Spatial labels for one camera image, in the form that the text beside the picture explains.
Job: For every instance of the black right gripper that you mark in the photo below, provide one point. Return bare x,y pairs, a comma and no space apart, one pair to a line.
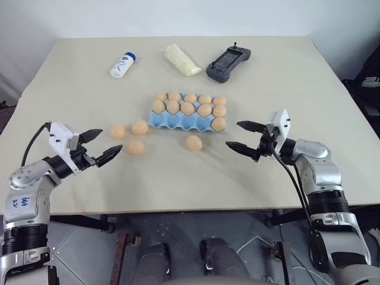
265,145

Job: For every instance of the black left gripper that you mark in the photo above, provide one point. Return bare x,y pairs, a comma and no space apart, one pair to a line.
81,158

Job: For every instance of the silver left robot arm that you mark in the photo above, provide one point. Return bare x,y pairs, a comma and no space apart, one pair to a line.
26,205

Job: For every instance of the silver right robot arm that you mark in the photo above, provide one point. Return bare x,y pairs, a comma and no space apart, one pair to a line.
323,175

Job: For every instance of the blue egg carton with eggs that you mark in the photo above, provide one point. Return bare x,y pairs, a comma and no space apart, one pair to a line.
178,122

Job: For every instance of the brown egg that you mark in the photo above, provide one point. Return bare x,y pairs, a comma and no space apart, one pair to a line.
218,124
219,101
135,147
190,97
204,110
139,127
194,143
160,96
172,107
219,111
174,96
205,99
158,106
187,109
117,131

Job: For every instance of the dark grey handheld remote controller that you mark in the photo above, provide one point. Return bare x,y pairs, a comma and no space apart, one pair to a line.
227,63

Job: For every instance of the white plastic bottle blue print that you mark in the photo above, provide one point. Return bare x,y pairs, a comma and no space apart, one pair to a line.
121,66

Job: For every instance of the clear bag of white powder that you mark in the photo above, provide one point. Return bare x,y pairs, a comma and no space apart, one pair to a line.
179,59

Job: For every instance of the black background equipment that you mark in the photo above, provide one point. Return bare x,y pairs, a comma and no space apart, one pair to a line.
363,98

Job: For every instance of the dark rounded robot foot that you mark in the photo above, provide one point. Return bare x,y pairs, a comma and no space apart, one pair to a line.
221,258
155,261

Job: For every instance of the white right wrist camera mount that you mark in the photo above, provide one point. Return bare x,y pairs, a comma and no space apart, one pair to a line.
280,124

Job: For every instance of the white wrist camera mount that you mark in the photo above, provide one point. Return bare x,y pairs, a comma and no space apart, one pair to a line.
280,124
60,138

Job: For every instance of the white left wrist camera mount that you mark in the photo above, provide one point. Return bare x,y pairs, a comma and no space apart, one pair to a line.
60,138

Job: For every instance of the black table frame leg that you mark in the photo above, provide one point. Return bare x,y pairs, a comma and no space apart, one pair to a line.
86,222
285,218

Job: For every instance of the rusty metal bracket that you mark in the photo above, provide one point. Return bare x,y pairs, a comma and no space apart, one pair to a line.
282,261
123,255

